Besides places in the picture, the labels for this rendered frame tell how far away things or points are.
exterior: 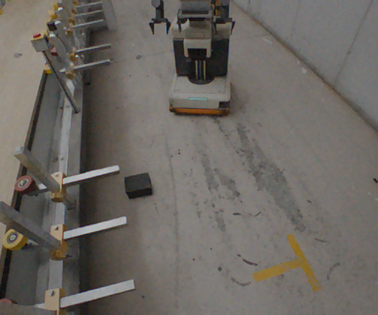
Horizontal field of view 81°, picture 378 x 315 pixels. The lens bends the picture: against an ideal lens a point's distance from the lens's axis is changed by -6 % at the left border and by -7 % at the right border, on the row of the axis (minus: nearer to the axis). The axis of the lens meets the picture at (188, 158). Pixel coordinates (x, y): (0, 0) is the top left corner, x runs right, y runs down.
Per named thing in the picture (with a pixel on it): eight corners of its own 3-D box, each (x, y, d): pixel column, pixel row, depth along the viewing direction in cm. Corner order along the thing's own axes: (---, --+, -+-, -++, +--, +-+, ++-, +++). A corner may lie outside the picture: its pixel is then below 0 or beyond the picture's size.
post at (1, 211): (75, 250, 99) (-1, 199, 62) (75, 258, 97) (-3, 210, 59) (67, 252, 99) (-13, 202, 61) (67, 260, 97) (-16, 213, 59)
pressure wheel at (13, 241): (18, 257, 89) (-2, 249, 79) (22, 238, 93) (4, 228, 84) (37, 254, 89) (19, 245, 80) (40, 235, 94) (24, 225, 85)
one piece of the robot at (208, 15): (180, 27, 186) (178, -2, 169) (214, 27, 182) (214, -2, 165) (177, 36, 176) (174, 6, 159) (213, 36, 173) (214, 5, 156)
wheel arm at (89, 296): (136, 280, 82) (133, 278, 79) (137, 290, 80) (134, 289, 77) (18, 310, 78) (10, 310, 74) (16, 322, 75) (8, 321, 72)
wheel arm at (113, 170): (120, 169, 111) (118, 163, 107) (121, 175, 109) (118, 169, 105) (31, 191, 106) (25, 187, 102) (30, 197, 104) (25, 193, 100)
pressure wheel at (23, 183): (34, 205, 103) (19, 193, 94) (25, 197, 106) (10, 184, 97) (48, 193, 107) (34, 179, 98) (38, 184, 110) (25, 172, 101)
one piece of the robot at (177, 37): (180, 72, 272) (172, -7, 206) (226, 73, 265) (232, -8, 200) (175, 88, 252) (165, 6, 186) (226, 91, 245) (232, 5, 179)
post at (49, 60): (79, 107, 159) (48, 46, 124) (79, 112, 156) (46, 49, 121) (73, 109, 159) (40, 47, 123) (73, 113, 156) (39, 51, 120)
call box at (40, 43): (51, 45, 125) (44, 31, 119) (49, 51, 121) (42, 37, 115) (39, 48, 124) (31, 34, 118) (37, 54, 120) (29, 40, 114)
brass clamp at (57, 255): (69, 227, 97) (64, 223, 93) (68, 259, 89) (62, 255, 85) (55, 231, 97) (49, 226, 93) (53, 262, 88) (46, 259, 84)
